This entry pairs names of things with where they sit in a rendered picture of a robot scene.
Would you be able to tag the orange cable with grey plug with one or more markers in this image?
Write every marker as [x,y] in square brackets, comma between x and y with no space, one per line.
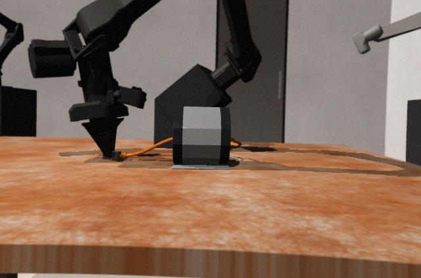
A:
[116,155]

